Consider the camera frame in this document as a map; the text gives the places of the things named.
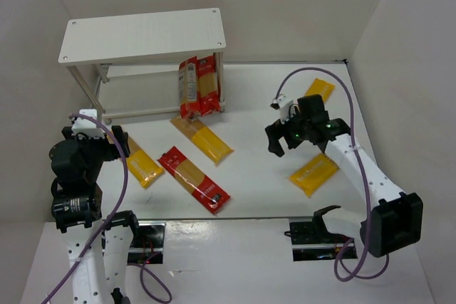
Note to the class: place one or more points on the yellow pasta bag left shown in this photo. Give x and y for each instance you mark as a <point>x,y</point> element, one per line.
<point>141,166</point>

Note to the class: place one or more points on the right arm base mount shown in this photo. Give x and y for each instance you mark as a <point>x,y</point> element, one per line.
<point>307,244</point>

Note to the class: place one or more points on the yellow pasta bag centre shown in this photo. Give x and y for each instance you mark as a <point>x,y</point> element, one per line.
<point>203,138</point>

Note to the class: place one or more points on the red spaghetti bag shelf right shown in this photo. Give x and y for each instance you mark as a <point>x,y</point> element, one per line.
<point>208,86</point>

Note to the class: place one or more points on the red spaghetti bag shelf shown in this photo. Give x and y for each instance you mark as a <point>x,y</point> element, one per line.
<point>208,86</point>
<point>189,88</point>

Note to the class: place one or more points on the yellow pasta bag far right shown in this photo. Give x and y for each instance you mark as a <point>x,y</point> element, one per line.
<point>322,88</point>

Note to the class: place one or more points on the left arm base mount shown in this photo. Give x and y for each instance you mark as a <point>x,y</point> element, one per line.
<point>147,246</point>

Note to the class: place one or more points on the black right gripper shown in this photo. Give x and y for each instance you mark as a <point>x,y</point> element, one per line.
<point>283,133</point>

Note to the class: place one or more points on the red spaghetti bag shelf left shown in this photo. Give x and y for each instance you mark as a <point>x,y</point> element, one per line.
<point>189,88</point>

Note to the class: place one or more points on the yellow pasta bag near right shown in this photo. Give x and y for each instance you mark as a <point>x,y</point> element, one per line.
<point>314,174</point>

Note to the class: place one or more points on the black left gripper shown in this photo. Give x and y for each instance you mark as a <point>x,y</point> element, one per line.
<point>115,145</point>

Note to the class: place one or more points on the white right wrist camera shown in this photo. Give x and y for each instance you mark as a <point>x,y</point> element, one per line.
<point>287,107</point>

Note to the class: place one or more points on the white shelf with metal legs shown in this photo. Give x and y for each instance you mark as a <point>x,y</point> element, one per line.
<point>128,65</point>

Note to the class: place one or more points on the red spaghetti bag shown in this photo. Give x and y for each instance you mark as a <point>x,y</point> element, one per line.
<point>209,194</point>

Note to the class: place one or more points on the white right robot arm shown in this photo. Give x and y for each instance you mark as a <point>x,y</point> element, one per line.
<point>395,219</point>

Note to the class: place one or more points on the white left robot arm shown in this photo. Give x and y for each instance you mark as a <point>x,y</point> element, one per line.
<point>97,247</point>

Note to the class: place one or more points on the yellow pasta bag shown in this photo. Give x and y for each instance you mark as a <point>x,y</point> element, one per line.
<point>314,174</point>
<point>322,88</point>
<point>203,138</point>
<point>141,166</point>

